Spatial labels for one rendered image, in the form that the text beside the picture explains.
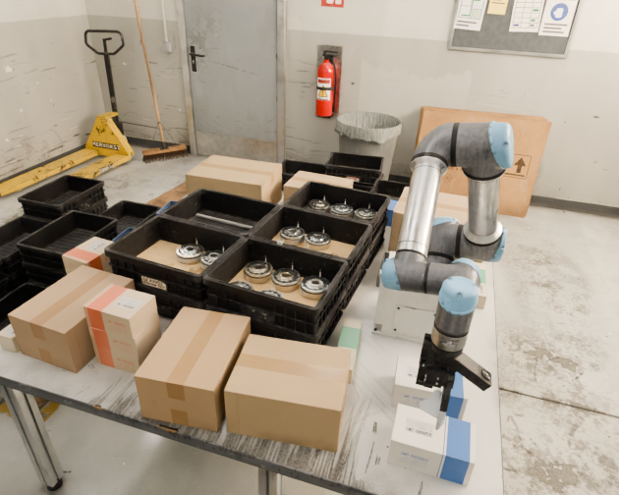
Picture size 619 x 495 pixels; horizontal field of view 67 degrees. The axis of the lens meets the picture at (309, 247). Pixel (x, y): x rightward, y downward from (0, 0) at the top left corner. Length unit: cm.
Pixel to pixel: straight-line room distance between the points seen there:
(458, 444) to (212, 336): 71
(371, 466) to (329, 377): 24
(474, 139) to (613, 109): 337
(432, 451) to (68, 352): 106
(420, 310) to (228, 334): 62
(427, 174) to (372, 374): 65
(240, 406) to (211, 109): 410
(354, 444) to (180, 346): 55
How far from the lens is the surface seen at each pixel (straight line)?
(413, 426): 130
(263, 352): 134
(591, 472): 249
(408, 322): 161
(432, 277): 109
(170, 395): 133
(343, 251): 184
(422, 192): 120
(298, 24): 459
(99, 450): 233
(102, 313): 146
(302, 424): 127
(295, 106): 472
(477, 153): 127
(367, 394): 147
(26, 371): 170
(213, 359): 133
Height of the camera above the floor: 178
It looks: 31 degrees down
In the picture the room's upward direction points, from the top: 2 degrees clockwise
